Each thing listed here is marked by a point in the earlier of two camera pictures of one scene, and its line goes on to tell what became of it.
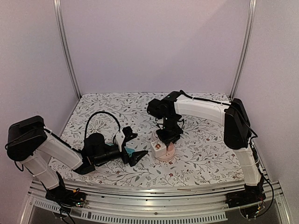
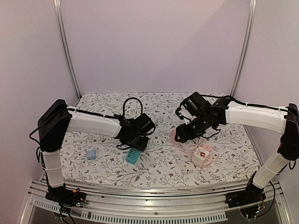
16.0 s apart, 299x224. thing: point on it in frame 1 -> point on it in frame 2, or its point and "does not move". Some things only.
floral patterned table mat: x=201 y=157 does not move
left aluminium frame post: x=57 y=6 does not move
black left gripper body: x=104 y=158 -> x=136 y=143
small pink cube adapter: x=171 y=146 -> x=207 y=147
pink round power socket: x=167 y=157 -> x=210 y=157
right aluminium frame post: x=249 y=24 does not move
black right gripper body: x=169 y=134 -> x=181 y=134
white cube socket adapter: x=159 y=149 -> x=200 y=157
